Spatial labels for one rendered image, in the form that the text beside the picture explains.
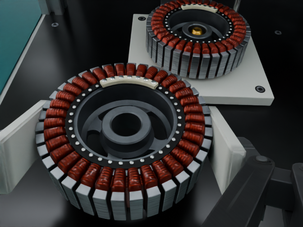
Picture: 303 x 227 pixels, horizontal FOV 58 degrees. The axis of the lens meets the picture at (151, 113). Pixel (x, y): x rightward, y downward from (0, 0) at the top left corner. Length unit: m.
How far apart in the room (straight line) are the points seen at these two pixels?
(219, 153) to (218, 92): 0.13
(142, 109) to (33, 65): 0.17
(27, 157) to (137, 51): 0.19
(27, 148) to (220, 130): 0.11
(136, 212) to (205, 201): 0.08
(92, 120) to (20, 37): 0.25
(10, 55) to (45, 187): 0.21
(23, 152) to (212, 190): 0.14
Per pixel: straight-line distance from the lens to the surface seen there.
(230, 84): 0.30
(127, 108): 0.19
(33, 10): 0.49
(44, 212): 0.23
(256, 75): 0.32
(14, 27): 0.46
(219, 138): 0.16
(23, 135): 0.17
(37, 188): 0.24
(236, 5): 0.39
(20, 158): 0.17
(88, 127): 0.20
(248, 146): 0.16
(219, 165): 0.16
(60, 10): 0.42
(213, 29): 0.34
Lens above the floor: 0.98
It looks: 50 degrees down
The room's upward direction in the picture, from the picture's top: 3 degrees clockwise
